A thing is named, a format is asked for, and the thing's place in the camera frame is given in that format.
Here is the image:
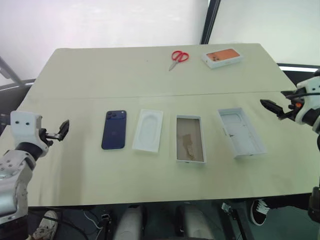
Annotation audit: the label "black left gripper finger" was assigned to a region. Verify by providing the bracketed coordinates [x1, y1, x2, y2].
[60, 119, 71, 136]
[56, 127, 68, 142]

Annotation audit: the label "white phone box base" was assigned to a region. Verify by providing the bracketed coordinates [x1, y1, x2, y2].
[175, 114, 207, 165]

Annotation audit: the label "white floor cable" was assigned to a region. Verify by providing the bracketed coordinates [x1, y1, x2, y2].
[82, 209, 102, 232]

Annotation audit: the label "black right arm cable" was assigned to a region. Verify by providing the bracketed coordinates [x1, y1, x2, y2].
[281, 90, 320, 100]

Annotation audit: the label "grey metal bar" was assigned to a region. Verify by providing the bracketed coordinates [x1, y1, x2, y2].
[0, 55, 24, 85]

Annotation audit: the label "black window frame post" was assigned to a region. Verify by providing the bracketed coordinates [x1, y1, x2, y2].
[199, 0, 222, 45]

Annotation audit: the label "black table leg with clamp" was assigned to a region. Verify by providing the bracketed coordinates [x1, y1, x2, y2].
[220, 201, 251, 240]

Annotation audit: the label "white moulded tray insert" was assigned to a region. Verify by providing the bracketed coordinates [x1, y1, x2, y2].
[131, 108, 164, 153]

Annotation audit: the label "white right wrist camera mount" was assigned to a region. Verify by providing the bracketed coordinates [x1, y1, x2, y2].
[295, 75, 320, 125]

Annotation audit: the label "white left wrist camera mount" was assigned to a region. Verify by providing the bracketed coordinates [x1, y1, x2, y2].
[10, 110, 43, 143]

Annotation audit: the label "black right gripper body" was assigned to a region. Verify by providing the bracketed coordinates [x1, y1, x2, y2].
[276, 90, 305, 121]

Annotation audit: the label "red handled scissors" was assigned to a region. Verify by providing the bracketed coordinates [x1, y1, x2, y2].
[168, 50, 190, 72]

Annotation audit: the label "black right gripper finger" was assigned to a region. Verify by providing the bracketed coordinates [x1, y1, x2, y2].
[259, 98, 279, 110]
[267, 104, 286, 119]

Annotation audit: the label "dark blue smartphone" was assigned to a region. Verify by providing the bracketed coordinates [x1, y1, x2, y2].
[101, 110, 128, 151]

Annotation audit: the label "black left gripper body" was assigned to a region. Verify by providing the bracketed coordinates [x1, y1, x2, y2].
[37, 127, 63, 147]

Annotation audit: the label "black and white sneaker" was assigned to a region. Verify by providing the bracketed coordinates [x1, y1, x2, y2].
[249, 198, 270, 226]

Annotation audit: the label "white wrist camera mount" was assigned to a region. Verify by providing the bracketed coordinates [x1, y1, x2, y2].
[295, 75, 320, 125]
[10, 110, 43, 143]

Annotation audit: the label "orange print phone box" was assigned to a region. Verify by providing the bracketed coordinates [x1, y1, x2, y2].
[201, 48, 245, 70]

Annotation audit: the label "grey rounded shape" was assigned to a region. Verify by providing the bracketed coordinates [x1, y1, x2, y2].
[178, 205, 215, 240]
[112, 205, 144, 240]

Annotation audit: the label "white phone box lid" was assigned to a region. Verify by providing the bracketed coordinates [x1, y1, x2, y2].
[217, 107, 267, 161]

